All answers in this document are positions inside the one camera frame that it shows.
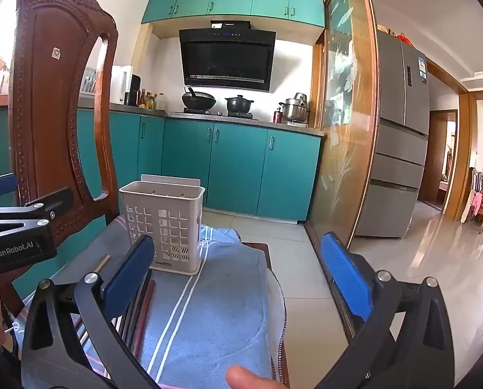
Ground white plastic utensil holder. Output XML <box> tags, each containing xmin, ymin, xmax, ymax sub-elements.
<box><xmin>119</xmin><ymin>174</ymin><xmax>206</xmax><ymax>277</ymax></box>

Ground person's right hand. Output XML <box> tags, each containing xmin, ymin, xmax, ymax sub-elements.
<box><xmin>226</xmin><ymin>365</ymin><xmax>275</xmax><ymax>389</ymax></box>

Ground etched glass sliding door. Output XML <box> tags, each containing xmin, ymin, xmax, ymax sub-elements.
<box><xmin>308</xmin><ymin>0</ymin><xmax>379</xmax><ymax>248</ymax></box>

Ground black cooking pot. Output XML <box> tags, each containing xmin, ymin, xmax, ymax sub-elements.
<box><xmin>224</xmin><ymin>95</ymin><xmax>252</xmax><ymax>115</ymax></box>

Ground black range hood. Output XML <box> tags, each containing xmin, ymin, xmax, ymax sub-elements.
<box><xmin>179</xmin><ymin>20</ymin><xmax>277</xmax><ymax>92</ymax></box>

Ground gas stove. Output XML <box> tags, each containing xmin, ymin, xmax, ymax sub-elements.
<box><xmin>168</xmin><ymin>109</ymin><xmax>260</xmax><ymax>121</ymax></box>

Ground stainless steel pot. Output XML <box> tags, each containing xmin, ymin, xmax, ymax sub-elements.
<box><xmin>279</xmin><ymin>93</ymin><xmax>310</xmax><ymax>124</ymax></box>

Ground black wok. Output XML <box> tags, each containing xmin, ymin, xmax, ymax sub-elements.
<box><xmin>181</xmin><ymin>86</ymin><xmax>218</xmax><ymax>111</ymax></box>

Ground silver refrigerator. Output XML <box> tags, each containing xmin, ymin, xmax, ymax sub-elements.
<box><xmin>353</xmin><ymin>30</ymin><xmax>431</xmax><ymax>239</ymax></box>

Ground black kitchen appliance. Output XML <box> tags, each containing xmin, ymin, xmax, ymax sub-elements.
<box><xmin>124</xmin><ymin>74</ymin><xmax>142</xmax><ymax>106</ymax></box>

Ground blue striped towel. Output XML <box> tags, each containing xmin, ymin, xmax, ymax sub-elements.
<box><xmin>12</xmin><ymin>215</ymin><xmax>287</xmax><ymax>389</ymax></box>

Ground carved wooden chair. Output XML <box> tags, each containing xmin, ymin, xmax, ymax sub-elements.
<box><xmin>0</xmin><ymin>0</ymin><xmax>121</xmax><ymax>304</ymax></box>

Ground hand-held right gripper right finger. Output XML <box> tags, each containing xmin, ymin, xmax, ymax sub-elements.
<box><xmin>318</xmin><ymin>233</ymin><xmax>457</xmax><ymax>389</ymax></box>

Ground white table cover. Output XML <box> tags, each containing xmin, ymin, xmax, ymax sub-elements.
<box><xmin>262</xmin><ymin>267</ymin><xmax>288</xmax><ymax>389</ymax></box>

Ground white kitchen appliance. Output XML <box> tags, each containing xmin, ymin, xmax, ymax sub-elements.
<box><xmin>111</xmin><ymin>65</ymin><xmax>134</xmax><ymax>105</ymax></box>

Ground wooden door frame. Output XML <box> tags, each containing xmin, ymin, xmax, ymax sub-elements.
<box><xmin>418</xmin><ymin>59</ymin><xmax>475</xmax><ymax>223</ymax></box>

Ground grey kitchen countertop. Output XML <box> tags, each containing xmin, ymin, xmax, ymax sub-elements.
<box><xmin>79</xmin><ymin>103</ymin><xmax>324</xmax><ymax>136</ymax></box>

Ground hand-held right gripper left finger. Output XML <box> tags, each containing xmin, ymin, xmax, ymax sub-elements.
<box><xmin>20</xmin><ymin>235</ymin><xmax>157</xmax><ymax>389</ymax></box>

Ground pink hanging cloth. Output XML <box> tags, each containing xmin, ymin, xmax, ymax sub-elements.
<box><xmin>470</xmin><ymin>190</ymin><xmax>483</xmax><ymax>220</ymax></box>

